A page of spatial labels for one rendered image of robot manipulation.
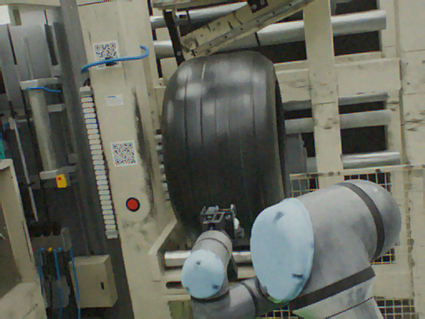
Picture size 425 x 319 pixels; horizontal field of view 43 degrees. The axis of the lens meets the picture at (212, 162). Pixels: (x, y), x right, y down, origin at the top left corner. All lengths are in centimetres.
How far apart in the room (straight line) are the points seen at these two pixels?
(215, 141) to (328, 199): 68
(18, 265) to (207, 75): 77
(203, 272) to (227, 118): 51
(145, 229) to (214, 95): 51
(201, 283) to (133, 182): 72
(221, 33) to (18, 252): 97
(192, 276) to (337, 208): 36
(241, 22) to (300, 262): 135
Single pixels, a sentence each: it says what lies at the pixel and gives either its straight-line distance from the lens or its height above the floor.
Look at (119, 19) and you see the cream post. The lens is 158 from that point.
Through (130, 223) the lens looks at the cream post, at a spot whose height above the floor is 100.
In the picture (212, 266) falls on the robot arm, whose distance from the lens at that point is 96.
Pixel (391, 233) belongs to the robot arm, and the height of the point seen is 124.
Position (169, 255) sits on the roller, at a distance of 161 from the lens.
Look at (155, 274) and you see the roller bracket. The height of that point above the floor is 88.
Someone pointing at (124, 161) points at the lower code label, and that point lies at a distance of 163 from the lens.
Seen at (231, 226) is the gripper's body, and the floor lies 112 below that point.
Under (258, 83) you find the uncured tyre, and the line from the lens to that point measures 141.
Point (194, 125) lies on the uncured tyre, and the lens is 136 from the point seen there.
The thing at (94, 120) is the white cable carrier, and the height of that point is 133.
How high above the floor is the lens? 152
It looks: 13 degrees down
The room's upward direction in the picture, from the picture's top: 8 degrees counter-clockwise
